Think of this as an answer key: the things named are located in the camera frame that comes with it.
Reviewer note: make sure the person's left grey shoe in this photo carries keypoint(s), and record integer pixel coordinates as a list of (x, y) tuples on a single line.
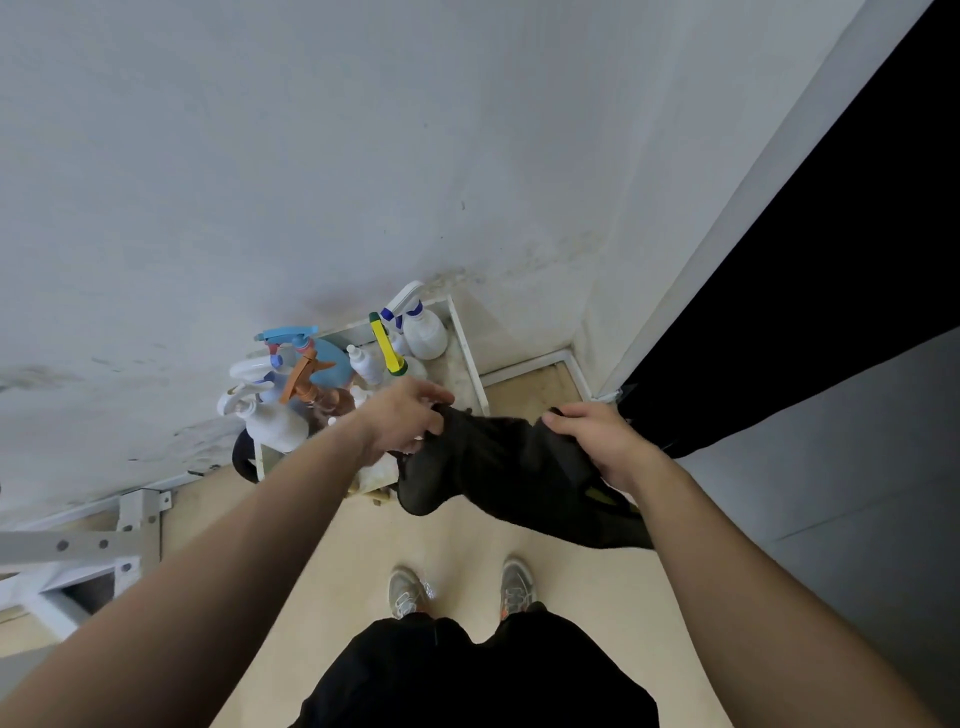
[(407, 592)]

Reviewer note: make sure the person's left hand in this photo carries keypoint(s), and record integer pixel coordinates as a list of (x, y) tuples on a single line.
[(405, 420)]

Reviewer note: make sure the person's right hand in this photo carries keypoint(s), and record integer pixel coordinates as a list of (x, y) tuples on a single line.
[(604, 442)]

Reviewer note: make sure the round white bottle blue-tipped sprayer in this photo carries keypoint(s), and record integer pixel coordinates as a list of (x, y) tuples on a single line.
[(426, 334)]

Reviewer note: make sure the small white bottle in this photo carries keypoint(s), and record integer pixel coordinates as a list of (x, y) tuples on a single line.
[(365, 366), (399, 343), (358, 396)]

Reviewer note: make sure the person's grey shoe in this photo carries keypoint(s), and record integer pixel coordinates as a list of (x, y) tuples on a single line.
[(517, 586), (407, 592)]

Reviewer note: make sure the white shelf yellow poles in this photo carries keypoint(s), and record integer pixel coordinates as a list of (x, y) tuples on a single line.
[(457, 360)]

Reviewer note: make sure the person's right grey shoe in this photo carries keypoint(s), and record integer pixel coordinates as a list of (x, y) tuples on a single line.
[(517, 586)]

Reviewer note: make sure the person's right forearm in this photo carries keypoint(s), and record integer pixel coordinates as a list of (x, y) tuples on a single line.
[(765, 615)]

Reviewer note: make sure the black weight plate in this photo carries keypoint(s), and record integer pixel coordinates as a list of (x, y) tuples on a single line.
[(241, 457)]

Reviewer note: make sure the white spray bottle teal label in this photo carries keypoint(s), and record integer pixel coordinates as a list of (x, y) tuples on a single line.
[(277, 427)]

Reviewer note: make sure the person's left forearm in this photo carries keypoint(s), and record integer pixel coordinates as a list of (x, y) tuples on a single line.
[(187, 600)]

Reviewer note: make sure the green microfibre cloth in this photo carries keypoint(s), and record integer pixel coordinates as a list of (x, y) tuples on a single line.
[(510, 472)]

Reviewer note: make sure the black shorts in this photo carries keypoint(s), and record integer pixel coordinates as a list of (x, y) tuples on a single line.
[(465, 675)]

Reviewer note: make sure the blue spray bottle pink trigger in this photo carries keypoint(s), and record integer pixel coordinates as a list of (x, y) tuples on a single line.
[(330, 360)]

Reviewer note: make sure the clear bottle yellow green sprayer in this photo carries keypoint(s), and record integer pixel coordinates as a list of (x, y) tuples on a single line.
[(386, 345)]

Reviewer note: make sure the white metal rack frame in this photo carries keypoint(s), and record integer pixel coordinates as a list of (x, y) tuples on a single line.
[(82, 547)]

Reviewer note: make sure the orange spray bottle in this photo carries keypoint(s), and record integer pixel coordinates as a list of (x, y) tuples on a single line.
[(304, 382)]

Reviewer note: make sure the pale blue bottle white sprayer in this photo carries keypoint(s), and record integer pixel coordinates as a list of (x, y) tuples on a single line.
[(255, 367)]

